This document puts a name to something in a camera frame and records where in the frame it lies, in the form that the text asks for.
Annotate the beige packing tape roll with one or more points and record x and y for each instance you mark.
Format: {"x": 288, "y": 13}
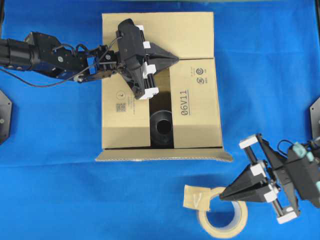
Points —
{"x": 220, "y": 220}

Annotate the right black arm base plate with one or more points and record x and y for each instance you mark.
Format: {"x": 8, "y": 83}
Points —
{"x": 315, "y": 118}

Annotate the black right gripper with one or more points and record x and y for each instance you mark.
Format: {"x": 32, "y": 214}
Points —
{"x": 298, "y": 170}

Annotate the blue table cloth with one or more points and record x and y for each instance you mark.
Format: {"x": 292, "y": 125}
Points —
{"x": 267, "y": 57}

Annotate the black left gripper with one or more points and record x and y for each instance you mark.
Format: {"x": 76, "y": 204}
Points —
{"x": 134, "y": 64}

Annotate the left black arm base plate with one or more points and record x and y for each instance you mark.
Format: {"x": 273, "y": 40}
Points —
{"x": 5, "y": 117}

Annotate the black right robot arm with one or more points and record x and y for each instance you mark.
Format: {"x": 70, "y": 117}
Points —
{"x": 277, "y": 177}

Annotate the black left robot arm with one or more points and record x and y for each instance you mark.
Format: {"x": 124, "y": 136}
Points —
{"x": 46, "y": 55}

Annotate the black cylinder inside box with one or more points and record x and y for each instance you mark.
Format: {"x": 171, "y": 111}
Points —
{"x": 161, "y": 130}

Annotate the brown cardboard box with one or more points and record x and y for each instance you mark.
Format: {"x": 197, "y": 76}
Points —
{"x": 187, "y": 89}

